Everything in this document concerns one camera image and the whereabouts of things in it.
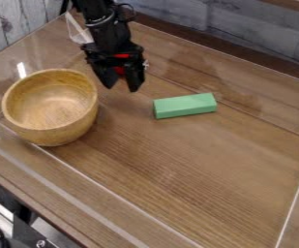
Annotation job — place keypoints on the clear acrylic tray enclosure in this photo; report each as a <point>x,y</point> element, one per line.
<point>200,181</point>

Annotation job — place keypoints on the black metal table bracket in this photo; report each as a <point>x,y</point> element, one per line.
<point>26,237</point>

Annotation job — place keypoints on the green rectangular block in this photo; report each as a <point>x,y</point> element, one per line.
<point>185,105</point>

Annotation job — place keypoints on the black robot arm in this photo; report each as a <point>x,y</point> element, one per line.
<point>105,6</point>

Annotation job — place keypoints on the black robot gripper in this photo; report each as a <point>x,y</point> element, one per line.
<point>112,34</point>

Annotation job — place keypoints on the wooden bowl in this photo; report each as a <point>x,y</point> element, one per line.
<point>52,106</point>

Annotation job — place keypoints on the red felt strawberry fruit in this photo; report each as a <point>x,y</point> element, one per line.
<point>121,59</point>

